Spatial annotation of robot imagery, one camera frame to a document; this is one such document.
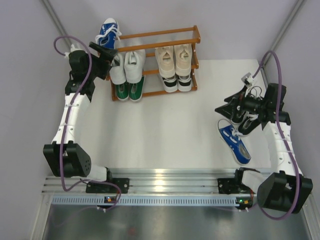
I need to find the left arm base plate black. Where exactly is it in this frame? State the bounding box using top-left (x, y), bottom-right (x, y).
top-left (85, 177), bottom-right (130, 194)

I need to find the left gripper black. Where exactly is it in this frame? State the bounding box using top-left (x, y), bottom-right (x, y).
top-left (85, 43), bottom-right (118, 80)

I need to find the aluminium mounting rail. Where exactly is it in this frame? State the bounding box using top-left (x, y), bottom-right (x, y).
top-left (41, 167), bottom-right (313, 196)

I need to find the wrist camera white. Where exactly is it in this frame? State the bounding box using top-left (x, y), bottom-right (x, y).
top-left (241, 72), bottom-right (256, 88)
top-left (64, 43), bottom-right (83, 59)

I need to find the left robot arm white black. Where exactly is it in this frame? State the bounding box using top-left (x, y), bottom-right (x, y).
top-left (43, 42), bottom-right (118, 193)

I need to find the black canvas sneaker lower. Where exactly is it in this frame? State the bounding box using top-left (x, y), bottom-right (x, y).
top-left (238, 113), bottom-right (260, 136)

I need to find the blue sneaker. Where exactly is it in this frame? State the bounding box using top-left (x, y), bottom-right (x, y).
top-left (217, 119), bottom-right (252, 165)
top-left (95, 17), bottom-right (122, 49)

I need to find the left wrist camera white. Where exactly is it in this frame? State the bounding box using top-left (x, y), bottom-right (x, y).
top-left (64, 43), bottom-right (83, 59)

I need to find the beige sneaker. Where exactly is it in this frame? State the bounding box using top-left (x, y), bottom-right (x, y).
top-left (155, 46), bottom-right (176, 78)
top-left (173, 43), bottom-right (193, 77)

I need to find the slotted grey cable duct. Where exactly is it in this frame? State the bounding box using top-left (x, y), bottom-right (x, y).
top-left (51, 195), bottom-right (252, 207)

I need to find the black canvas sneaker upper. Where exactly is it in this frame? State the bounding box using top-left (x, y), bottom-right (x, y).
top-left (230, 110), bottom-right (246, 125)

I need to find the green sneaker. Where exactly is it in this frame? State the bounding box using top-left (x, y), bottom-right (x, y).
top-left (115, 82), bottom-right (129, 102)
top-left (128, 75), bottom-right (145, 102)

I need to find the black canvas sneaker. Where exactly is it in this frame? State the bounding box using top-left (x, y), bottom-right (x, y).
top-left (230, 110), bottom-right (246, 125)
top-left (238, 113), bottom-right (260, 136)

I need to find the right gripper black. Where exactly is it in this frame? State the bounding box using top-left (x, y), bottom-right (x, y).
top-left (215, 85), bottom-right (268, 120)

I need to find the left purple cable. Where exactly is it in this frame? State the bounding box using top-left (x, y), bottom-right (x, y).
top-left (49, 35), bottom-right (123, 213)

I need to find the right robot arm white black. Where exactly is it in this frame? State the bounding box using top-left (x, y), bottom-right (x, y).
top-left (215, 83), bottom-right (313, 214)

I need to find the wooden two-tier shoe rack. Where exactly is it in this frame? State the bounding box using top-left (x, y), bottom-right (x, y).
top-left (116, 26), bottom-right (201, 102)

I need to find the black white sneaker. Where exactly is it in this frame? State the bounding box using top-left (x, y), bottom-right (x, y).
top-left (177, 74), bottom-right (192, 92)
top-left (159, 75), bottom-right (178, 93)

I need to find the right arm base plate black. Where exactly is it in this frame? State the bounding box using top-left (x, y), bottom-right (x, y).
top-left (217, 178), bottom-right (251, 195)

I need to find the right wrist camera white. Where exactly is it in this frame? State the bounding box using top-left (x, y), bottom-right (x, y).
top-left (241, 72), bottom-right (256, 88)

